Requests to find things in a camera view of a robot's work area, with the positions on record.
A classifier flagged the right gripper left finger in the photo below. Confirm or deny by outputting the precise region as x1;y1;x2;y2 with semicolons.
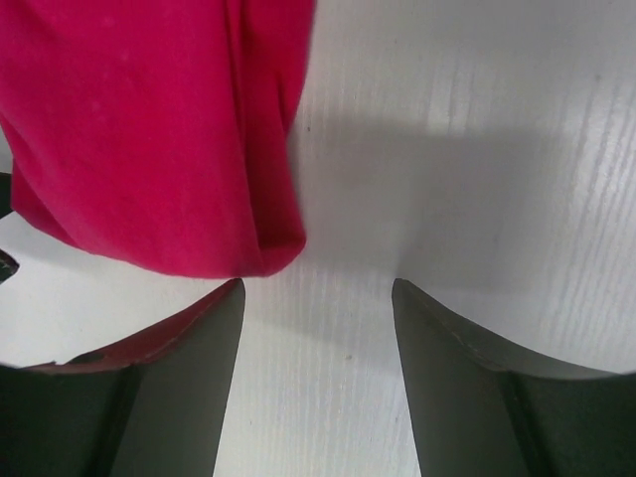
1;279;245;476

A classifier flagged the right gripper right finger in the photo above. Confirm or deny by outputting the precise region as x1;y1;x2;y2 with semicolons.
392;279;635;476

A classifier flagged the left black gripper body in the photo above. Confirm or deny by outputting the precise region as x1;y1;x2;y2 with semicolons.
1;172;20;283

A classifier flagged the magenta t shirt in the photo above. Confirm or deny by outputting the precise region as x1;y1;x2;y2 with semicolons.
1;1;315;278

